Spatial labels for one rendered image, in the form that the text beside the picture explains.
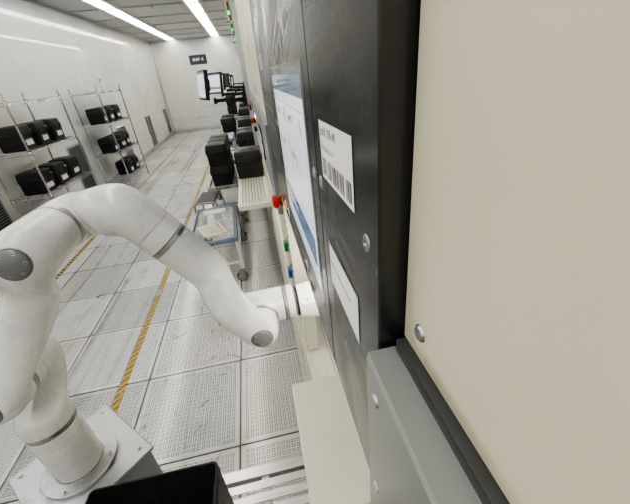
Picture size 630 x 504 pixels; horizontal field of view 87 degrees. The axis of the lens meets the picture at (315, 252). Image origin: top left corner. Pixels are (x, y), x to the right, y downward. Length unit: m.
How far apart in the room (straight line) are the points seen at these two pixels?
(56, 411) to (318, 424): 0.86
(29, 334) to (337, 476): 0.74
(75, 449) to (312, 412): 0.91
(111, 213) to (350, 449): 0.56
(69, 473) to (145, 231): 0.75
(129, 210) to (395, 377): 0.60
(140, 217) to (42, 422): 0.61
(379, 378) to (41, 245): 0.65
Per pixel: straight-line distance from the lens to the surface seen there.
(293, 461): 1.06
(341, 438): 0.33
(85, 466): 1.24
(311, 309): 0.79
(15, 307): 0.87
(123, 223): 0.70
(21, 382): 0.97
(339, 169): 0.19
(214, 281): 0.72
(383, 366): 0.17
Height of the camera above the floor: 1.68
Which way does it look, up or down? 29 degrees down
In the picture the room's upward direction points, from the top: 6 degrees counter-clockwise
